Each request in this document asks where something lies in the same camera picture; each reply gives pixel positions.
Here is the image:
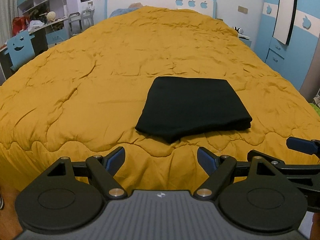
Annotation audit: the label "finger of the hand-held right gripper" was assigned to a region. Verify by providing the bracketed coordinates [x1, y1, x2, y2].
[286, 136, 320, 156]
[247, 149, 320, 212]

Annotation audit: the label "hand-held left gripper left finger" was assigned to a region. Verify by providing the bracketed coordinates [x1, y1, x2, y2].
[47, 146, 127, 198]

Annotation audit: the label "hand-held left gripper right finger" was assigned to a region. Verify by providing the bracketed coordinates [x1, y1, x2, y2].
[194, 147, 276, 200]

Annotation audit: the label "black pants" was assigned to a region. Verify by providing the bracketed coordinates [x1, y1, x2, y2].
[135, 76, 253, 144]

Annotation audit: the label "mustard yellow quilt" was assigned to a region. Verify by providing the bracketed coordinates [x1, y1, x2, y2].
[0, 6, 320, 193]

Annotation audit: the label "blue and white wardrobe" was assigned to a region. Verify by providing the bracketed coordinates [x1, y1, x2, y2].
[260, 0, 320, 92]

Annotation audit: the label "white nightstand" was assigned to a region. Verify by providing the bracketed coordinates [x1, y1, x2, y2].
[236, 34, 253, 48]

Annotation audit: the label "desk with blue drawer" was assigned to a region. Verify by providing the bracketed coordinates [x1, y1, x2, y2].
[0, 17, 71, 80]

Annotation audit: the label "black-framed mirror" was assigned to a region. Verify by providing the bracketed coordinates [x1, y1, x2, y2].
[272, 0, 299, 45]

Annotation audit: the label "grey metal chair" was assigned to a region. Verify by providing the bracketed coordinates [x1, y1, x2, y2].
[69, 9, 94, 37]

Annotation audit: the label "blue smiley-face chair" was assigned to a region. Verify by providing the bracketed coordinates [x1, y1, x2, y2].
[6, 30, 35, 72]

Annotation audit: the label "blue pillow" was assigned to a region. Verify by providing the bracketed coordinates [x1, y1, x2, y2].
[110, 2, 146, 18]

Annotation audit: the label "white plastic bag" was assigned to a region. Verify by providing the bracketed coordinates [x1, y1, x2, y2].
[29, 20, 45, 31]

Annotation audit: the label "white and blue headboard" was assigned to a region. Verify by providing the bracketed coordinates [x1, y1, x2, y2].
[104, 0, 217, 20]

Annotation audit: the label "red bag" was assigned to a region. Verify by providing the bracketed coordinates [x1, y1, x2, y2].
[12, 17, 30, 34]

